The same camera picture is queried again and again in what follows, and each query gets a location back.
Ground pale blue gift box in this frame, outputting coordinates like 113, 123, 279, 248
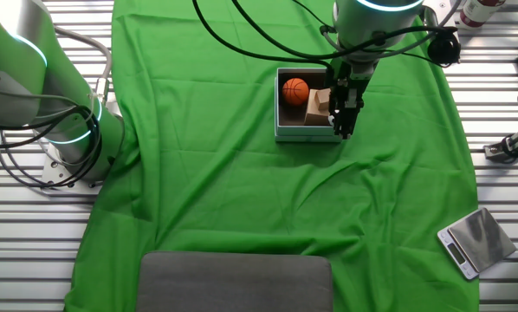
275, 67, 345, 143

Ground grey robot hose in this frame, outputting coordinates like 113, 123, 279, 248
54, 25, 113, 107

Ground grey cushion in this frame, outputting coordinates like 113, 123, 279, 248
135, 250, 334, 312

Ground orange mini basketball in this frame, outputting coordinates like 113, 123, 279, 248
282, 77, 311, 107

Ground large wooden block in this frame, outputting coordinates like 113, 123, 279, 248
303, 88, 332, 127

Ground small silver camera on mount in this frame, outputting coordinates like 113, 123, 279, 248
482, 127, 518, 165

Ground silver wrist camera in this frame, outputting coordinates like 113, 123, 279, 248
419, 3, 463, 69

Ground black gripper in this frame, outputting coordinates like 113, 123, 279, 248
329, 58, 378, 140

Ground red white bottle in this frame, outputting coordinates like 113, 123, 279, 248
459, 0, 508, 30

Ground looped black cable bundle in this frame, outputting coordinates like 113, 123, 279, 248
0, 105, 103, 191

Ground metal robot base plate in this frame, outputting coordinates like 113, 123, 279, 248
40, 151, 107, 195

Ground green cloth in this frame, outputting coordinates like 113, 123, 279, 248
63, 0, 481, 312

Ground thick black cable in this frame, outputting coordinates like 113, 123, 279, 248
191, 0, 336, 73

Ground silver digital scale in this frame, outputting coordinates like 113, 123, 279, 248
436, 206, 518, 282

